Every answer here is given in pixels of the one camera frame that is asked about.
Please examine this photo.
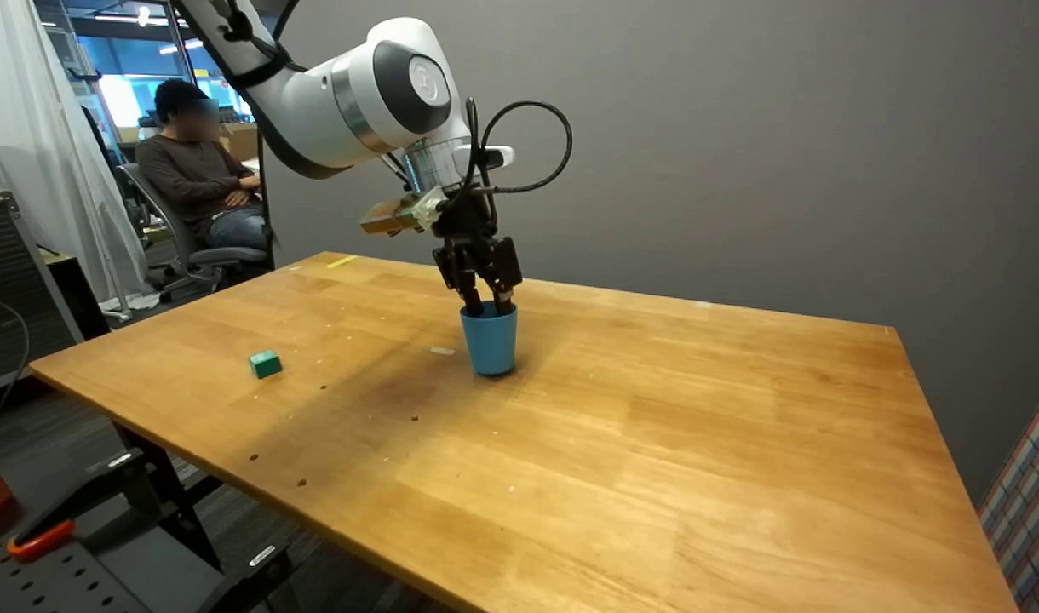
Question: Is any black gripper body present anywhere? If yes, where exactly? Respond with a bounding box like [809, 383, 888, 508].
[428, 183, 512, 248]

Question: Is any light blue cup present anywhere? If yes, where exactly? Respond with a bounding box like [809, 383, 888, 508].
[458, 298, 520, 383]

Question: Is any green block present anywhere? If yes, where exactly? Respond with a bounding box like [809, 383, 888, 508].
[247, 348, 285, 383]

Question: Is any grey office chair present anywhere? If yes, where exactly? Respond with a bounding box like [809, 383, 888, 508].
[117, 165, 276, 307]

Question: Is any seated person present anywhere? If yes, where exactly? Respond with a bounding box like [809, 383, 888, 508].
[134, 79, 273, 255]

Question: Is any black table leg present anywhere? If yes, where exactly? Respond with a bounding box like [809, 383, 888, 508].
[109, 419, 229, 571]

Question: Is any white curtain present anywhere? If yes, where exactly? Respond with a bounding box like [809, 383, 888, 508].
[0, 0, 160, 324]

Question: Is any black cabinet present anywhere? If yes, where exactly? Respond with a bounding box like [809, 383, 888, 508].
[0, 186, 83, 400]

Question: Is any black perforated pegboard plate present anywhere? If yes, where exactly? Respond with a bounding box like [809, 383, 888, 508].
[0, 454, 318, 613]

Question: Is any striped plaid fabric panel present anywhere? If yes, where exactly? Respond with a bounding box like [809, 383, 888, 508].
[977, 367, 1039, 613]

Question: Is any black looped cable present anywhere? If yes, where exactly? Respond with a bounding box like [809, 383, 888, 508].
[464, 100, 577, 199]

